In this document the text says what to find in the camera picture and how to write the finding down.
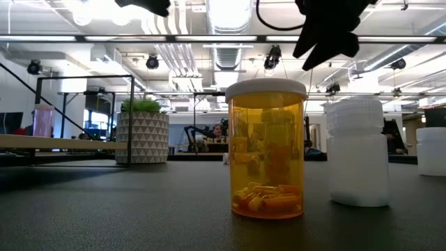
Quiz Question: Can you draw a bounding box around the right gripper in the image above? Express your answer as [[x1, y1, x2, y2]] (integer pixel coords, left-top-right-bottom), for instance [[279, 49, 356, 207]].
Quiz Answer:
[[292, 0, 380, 72]]

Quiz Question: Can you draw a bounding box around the large amber pill bottle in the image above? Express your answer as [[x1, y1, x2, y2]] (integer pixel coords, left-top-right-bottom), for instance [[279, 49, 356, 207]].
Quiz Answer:
[[224, 77, 308, 220]]

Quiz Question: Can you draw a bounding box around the small white medicine bottle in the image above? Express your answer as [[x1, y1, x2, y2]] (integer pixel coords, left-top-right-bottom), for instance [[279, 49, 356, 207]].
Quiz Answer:
[[325, 97, 391, 208]]

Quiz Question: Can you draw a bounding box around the large white medicine bottle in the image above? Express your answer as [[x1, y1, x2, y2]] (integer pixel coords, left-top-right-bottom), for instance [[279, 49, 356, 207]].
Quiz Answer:
[[415, 126, 446, 177]]

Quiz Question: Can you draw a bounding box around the pink pill bottle white cap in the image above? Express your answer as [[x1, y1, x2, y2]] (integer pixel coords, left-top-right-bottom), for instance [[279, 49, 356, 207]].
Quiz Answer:
[[33, 102, 55, 138]]

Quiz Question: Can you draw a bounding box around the black overhead light bar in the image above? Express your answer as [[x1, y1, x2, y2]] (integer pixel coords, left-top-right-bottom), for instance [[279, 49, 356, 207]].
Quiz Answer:
[[0, 33, 446, 45]]

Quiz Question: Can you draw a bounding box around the white patterned planter with succulent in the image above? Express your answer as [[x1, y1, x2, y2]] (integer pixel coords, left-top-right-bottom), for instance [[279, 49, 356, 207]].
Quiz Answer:
[[114, 98, 171, 165]]

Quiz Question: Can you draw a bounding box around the dark computer monitor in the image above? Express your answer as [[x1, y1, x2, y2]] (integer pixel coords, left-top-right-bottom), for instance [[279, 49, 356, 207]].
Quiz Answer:
[[423, 106, 446, 128], [0, 112, 24, 135]]

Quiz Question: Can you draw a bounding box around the wooden cutting board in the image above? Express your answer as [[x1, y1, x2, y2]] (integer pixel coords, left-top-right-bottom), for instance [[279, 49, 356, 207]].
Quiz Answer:
[[0, 74, 136, 168]]

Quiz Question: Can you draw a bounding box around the black table mat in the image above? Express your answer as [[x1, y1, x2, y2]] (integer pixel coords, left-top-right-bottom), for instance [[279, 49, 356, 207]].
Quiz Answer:
[[0, 159, 446, 251]]

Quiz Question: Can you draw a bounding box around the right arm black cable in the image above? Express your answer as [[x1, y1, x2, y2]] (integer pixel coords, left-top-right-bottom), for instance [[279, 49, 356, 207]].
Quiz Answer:
[[255, 0, 306, 32]]

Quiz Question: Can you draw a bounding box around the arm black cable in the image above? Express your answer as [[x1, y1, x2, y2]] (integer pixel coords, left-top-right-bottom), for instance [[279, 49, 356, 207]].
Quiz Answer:
[[0, 61, 95, 141], [255, 0, 306, 32]]

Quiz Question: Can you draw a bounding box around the silver ventilation duct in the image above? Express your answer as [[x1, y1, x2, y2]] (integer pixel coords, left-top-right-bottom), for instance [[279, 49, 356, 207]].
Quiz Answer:
[[205, 0, 255, 73]]

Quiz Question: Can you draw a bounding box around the black metal rack frame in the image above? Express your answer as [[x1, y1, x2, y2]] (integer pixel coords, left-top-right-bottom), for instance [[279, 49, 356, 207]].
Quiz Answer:
[[57, 89, 118, 140]]

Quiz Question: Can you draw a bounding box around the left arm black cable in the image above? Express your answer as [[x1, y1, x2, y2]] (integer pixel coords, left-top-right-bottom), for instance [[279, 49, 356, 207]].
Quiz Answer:
[[0, 61, 95, 141]]

